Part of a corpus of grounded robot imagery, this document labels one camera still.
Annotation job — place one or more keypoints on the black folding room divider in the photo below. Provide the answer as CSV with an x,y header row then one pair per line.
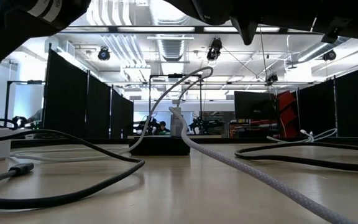
x,y
67,102
353,105

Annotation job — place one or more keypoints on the red bin shelf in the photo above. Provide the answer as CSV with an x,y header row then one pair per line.
x,y
287,119

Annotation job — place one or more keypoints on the black metal stand frame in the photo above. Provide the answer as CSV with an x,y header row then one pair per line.
x,y
150,93
7,102

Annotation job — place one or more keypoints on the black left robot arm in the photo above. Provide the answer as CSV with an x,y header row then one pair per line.
x,y
11,31

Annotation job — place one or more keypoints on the black computer monitor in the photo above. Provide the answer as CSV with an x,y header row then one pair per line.
x,y
253,105

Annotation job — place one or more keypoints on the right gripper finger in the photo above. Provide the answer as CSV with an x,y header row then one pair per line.
x,y
245,29

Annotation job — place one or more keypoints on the person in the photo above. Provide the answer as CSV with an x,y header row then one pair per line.
x,y
163,128
36,116

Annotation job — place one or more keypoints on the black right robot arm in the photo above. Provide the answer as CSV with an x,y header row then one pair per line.
x,y
346,15

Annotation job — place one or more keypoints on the silver ventilation duct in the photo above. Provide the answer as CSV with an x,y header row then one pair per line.
x,y
169,46

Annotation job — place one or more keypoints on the long black power strip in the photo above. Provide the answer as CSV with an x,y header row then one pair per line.
x,y
157,147

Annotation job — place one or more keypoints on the black camera on mount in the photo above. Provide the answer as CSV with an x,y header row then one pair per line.
x,y
214,48

